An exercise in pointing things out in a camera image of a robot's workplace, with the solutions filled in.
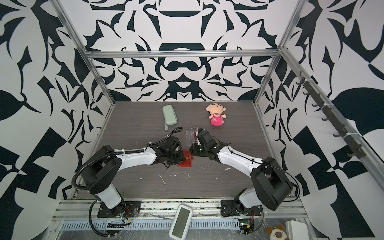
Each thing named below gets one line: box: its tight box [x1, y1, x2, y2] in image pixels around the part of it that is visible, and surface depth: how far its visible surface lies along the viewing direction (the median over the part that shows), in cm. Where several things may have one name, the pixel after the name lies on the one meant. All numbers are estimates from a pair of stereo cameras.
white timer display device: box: [169, 204, 194, 240], surface depth 69 cm
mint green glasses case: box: [162, 104, 178, 131], surface depth 110 cm
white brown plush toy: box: [266, 224, 288, 240], surface depth 68 cm
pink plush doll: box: [205, 103, 227, 127], surface depth 109 cm
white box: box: [285, 220, 310, 240], surface depth 67 cm
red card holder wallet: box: [178, 150, 193, 168], surface depth 90 cm
